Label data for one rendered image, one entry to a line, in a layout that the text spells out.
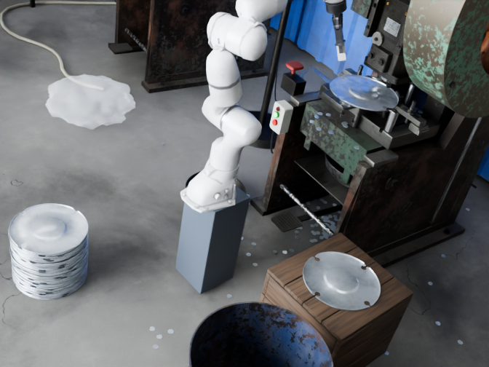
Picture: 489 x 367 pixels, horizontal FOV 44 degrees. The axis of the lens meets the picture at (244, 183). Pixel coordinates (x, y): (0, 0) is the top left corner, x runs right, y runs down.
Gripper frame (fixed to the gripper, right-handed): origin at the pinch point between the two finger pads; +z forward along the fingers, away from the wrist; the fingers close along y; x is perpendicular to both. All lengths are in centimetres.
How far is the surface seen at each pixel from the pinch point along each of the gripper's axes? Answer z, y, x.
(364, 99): 22.7, -1.8, 6.9
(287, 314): 44, 92, -19
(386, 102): 26.1, -3.8, 15.3
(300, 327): 47, 95, -15
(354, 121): 32.5, -1.1, 2.2
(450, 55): -14, 41, 36
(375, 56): 8.5, -10.4, 12.3
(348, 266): 63, 52, -2
